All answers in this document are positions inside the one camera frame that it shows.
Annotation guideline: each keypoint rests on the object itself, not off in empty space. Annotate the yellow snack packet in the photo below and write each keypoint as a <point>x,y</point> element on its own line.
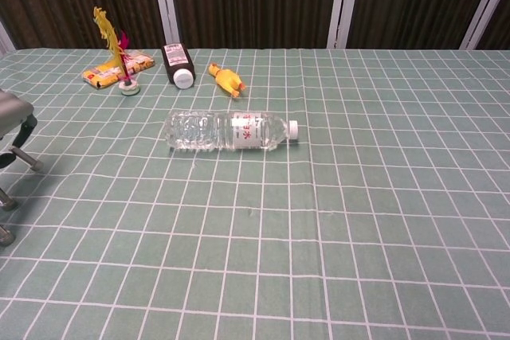
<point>107,73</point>

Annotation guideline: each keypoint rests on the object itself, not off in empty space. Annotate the white partition post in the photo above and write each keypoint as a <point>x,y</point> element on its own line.
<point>343,1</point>
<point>164,1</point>
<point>6,39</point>
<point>488,5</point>

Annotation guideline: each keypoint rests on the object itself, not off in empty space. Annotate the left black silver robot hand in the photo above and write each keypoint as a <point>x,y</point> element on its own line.
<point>12,113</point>

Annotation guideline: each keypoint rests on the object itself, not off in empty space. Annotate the metal bolt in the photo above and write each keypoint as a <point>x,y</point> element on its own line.
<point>28,160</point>
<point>7,201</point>
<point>5,237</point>

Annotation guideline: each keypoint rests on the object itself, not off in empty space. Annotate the yellow rubber chicken toy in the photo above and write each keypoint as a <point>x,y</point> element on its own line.
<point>227,77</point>

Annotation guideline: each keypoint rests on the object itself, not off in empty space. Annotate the yellow pink feather shuttlecock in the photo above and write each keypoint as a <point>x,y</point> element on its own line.
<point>128,86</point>

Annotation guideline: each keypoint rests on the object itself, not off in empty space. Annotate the green checked tablecloth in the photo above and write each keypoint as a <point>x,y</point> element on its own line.
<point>318,216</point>

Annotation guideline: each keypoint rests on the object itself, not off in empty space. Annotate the dark brown bottle white cap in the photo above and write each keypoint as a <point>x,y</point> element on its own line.
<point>177,61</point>

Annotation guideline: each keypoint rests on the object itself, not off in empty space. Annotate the clear plastic water bottle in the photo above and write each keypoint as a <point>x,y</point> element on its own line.
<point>223,131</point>

